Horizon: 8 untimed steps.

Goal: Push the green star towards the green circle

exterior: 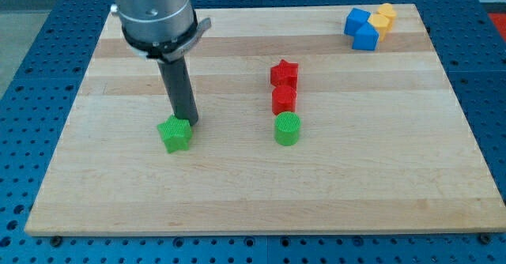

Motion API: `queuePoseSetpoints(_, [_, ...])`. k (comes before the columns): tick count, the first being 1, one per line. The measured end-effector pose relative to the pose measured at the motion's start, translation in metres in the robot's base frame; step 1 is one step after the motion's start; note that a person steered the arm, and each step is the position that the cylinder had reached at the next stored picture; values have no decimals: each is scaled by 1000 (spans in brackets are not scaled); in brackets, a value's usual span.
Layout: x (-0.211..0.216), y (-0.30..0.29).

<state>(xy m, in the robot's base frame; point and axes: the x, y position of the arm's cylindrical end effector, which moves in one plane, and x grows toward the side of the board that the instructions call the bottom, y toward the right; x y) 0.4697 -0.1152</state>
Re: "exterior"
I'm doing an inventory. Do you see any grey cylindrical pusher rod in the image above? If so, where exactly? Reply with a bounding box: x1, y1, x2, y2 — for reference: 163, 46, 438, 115
158, 58, 198, 126

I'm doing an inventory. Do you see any green star block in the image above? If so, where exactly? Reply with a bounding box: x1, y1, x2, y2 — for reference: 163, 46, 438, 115
157, 115, 193, 153

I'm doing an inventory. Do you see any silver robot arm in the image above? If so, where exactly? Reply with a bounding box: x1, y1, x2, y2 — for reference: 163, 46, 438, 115
111, 0, 212, 126

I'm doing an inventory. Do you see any red star block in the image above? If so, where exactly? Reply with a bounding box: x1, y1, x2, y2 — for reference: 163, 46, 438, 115
270, 59, 299, 90

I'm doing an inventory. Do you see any red cylinder block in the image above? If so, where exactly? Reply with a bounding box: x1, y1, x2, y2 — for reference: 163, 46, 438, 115
271, 85, 296, 115

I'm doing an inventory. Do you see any green cylinder block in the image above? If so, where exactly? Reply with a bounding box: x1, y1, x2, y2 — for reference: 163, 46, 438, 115
274, 111, 301, 146

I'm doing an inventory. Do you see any blue cube block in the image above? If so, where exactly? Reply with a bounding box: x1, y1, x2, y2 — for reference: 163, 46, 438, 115
344, 8, 371, 36

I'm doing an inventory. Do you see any blue pentagon block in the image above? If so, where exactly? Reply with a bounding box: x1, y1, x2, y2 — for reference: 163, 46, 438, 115
352, 22, 380, 51

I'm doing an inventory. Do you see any yellow hexagon block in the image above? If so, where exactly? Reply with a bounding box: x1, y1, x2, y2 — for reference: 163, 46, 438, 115
368, 13, 391, 42

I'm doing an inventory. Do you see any yellow heart block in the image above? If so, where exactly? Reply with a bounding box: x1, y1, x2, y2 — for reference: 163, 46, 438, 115
377, 2, 397, 31

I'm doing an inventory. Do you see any wooden board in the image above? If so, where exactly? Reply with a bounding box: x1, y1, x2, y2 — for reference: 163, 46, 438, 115
25, 4, 505, 236

